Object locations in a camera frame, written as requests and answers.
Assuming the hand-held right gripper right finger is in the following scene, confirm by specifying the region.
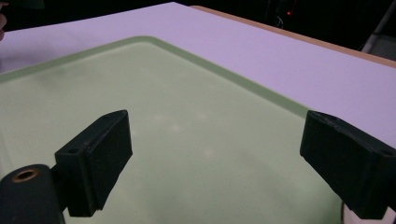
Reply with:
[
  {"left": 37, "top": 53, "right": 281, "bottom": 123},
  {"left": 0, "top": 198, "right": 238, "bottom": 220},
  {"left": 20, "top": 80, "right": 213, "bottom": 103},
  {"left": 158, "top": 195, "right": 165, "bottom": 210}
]
[{"left": 299, "top": 109, "right": 396, "bottom": 220}]

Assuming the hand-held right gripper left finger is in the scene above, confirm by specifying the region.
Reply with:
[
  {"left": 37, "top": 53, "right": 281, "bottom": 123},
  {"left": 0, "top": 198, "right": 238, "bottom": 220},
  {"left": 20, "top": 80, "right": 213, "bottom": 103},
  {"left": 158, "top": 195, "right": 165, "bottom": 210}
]
[{"left": 54, "top": 109, "right": 134, "bottom": 217}]

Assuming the pale green tray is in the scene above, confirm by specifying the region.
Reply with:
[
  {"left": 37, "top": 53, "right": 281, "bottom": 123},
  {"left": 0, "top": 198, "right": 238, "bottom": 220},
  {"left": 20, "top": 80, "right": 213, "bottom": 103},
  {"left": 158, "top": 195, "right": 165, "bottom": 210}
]
[{"left": 0, "top": 35, "right": 344, "bottom": 224}]

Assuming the grey metal stand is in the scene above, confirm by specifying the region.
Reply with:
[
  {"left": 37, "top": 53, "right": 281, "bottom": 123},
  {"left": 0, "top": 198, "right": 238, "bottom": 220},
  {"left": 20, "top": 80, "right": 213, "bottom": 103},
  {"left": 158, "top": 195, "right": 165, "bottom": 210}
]
[{"left": 361, "top": 0, "right": 396, "bottom": 62}]

